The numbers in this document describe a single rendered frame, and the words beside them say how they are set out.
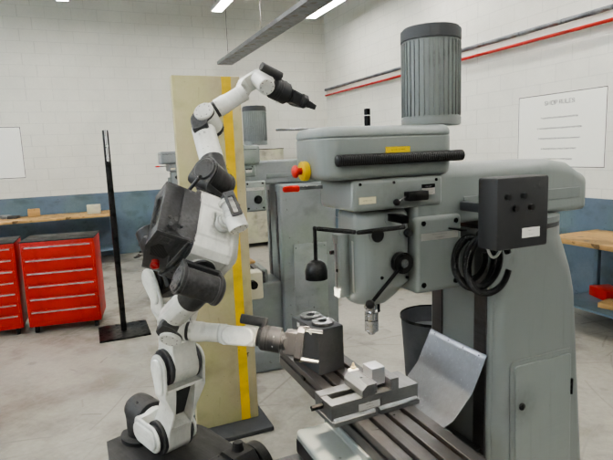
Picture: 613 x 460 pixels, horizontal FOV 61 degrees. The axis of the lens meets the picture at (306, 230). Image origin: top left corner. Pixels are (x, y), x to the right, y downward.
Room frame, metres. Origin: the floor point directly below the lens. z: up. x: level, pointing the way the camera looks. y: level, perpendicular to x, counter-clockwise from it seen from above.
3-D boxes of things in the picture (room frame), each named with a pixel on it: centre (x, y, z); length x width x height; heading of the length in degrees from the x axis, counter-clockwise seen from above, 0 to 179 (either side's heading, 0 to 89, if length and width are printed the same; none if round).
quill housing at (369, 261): (1.71, -0.22, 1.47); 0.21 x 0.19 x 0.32; 23
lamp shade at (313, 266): (1.61, -0.03, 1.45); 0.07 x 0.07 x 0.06
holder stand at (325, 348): (2.07, -0.03, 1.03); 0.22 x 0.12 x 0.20; 29
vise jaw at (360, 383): (1.68, -0.16, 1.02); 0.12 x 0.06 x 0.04; 25
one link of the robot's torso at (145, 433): (2.06, 0.63, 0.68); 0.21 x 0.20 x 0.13; 44
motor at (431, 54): (1.81, -0.44, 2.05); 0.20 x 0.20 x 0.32
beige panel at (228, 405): (3.27, 0.58, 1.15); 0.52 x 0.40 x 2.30; 113
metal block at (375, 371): (1.70, -0.22, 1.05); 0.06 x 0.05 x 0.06; 25
